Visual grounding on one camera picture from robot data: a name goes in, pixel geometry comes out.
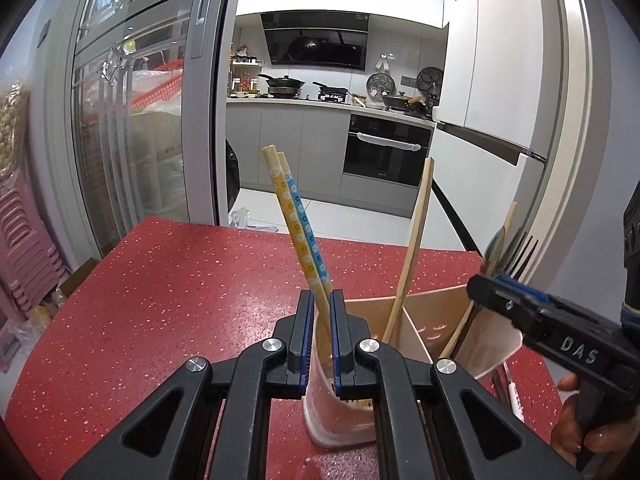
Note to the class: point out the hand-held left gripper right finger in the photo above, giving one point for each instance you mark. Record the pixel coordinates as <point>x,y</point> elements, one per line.
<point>342,350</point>

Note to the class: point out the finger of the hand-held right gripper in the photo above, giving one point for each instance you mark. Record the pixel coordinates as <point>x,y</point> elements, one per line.
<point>525,292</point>
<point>492,297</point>

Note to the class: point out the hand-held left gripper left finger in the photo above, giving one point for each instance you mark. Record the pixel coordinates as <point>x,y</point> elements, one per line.
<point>295,350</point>

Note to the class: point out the beige plastic cutlery holder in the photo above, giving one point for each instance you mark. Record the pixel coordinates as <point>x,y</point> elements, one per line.
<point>400,330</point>

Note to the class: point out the plain wooden chopstick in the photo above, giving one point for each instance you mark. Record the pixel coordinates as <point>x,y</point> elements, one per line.
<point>507,220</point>
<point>415,240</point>

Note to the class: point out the blue patterned wooden chopstick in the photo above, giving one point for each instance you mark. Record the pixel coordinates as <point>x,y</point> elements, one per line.
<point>307,240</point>

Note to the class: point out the yellow patterned wooden chopstick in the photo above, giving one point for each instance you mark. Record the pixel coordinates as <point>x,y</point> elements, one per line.
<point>295,230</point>

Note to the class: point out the person's right hand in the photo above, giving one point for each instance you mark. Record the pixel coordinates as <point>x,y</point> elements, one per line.
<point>567,430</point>

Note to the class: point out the clear plastic bag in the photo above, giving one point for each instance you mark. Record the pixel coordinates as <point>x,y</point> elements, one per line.
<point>239,217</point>

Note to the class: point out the black built-in oven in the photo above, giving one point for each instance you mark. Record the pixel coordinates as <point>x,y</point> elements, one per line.
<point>387,147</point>

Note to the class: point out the black trash bag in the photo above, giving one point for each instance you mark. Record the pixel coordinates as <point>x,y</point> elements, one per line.
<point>232,175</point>

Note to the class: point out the round dark steamer rack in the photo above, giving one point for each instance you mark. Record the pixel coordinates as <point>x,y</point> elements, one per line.
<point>431,82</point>

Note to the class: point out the white refrigerator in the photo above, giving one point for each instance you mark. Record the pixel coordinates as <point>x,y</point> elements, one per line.
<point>490,60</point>

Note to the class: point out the round metal steamer rack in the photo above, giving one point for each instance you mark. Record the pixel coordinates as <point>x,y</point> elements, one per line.
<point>381,85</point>

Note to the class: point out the black pot on stove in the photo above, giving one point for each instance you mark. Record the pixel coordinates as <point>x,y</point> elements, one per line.
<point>332,91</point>

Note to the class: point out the black wok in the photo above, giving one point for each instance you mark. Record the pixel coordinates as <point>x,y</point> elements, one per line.
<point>282,84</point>

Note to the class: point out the stack of pink plastic stools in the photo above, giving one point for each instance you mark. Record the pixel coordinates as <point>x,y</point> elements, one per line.
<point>25,250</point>

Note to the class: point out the red plastic basket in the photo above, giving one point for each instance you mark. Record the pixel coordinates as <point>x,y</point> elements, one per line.
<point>157,82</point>

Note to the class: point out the glass sliding door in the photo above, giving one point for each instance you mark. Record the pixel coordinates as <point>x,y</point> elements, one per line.
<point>150,85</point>

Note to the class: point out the black range hood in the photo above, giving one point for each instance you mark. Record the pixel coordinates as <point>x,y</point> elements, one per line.
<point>315,42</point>

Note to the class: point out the clear bag of beige balls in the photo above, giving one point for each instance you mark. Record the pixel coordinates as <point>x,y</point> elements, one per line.
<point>11,130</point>

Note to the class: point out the dark wall switch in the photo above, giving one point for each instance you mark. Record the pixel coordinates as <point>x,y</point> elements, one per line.
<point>46,30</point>

